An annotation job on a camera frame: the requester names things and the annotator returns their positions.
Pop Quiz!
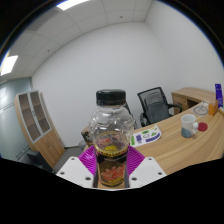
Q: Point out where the orange cardboard box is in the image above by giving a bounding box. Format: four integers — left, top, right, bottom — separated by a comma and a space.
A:
207, 99, 219, 117

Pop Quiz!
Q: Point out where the ceiling light panel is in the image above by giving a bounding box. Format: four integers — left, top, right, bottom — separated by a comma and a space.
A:
55, 0, 91, 11
0, 54, 19, 77

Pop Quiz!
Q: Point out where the black leather armchair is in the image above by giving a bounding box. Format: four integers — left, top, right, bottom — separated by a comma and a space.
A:
16, 148, 57, 175

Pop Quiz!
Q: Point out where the purple pouch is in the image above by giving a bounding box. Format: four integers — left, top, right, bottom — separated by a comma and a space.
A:
214, 83, 224, 108

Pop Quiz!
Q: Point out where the clear bottle with black cap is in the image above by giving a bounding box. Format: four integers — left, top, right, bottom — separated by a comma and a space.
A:
88, 89, 136, 188

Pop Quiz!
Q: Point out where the white mug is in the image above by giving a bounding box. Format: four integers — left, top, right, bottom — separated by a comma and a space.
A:
180, 113, 200, 139

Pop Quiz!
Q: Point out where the wooden side desk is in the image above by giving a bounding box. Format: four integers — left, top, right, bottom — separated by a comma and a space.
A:
171, 87, 218, 116

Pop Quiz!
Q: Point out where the white leaflet with green print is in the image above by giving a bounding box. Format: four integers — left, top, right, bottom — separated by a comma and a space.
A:
130, 124, 163, 148

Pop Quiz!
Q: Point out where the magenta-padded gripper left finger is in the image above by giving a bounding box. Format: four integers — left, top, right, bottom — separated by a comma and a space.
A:
55, 145, 99, 190

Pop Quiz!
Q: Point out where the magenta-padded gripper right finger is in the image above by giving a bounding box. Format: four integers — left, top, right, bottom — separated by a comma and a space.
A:
126, 145, 168, 189

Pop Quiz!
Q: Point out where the wooden shelf cabinet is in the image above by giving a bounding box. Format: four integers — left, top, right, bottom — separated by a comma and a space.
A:
13, 90, 66, 168

